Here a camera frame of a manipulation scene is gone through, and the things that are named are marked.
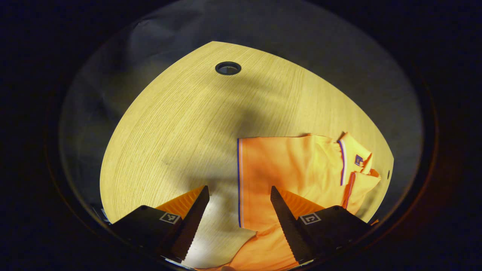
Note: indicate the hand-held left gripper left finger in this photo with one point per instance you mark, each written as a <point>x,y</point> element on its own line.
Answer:
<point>192,226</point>

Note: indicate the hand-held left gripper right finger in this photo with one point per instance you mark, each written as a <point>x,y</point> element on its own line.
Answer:
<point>290,229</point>

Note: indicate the orange T-shirt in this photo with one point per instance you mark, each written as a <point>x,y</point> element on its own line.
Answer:
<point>293,169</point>

